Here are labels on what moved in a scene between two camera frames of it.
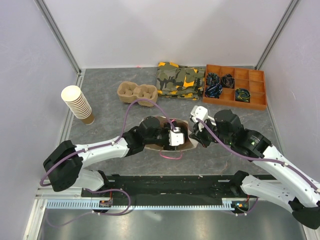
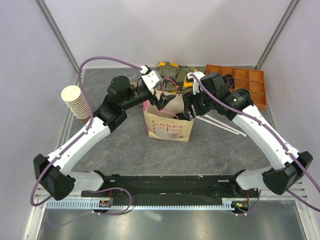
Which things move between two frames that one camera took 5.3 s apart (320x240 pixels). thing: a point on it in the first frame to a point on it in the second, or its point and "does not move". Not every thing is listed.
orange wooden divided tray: x=253 y=81 does not move
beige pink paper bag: x=189 y=141 to x=161 y=124
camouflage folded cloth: x=177 y=81 does not move
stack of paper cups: x=77 y=104 does not move
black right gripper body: x=205 y=137 to x=202 y=104
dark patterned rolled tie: x=228 y=81 does not move
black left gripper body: x=162 y=137 to x=154 y=100
